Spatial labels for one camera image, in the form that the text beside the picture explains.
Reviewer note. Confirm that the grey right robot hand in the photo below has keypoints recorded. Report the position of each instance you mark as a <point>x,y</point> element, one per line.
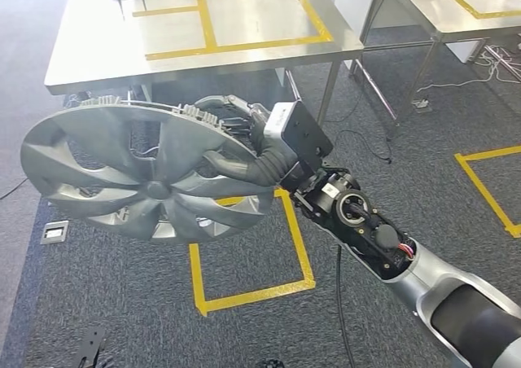
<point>232,171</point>

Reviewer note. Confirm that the yellow floor tape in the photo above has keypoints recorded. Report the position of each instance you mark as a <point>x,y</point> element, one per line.
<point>484,187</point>
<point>301,247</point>

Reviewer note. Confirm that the silver plastic hubcap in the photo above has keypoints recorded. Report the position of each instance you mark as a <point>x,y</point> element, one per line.
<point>122,193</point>

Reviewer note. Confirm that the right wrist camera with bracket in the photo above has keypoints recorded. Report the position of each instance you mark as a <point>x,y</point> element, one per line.
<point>305,136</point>

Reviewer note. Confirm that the yellow workbench tape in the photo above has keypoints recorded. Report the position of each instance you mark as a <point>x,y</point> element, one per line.
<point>205,20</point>

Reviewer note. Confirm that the grey floor socket plate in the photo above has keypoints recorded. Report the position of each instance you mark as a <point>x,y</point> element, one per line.
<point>55,232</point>
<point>422,105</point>

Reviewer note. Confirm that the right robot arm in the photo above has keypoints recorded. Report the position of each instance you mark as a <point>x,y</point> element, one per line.
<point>448,284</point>

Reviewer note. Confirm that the steel workbench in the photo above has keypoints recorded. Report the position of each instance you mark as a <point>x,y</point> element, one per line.
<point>427,15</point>
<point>102,47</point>

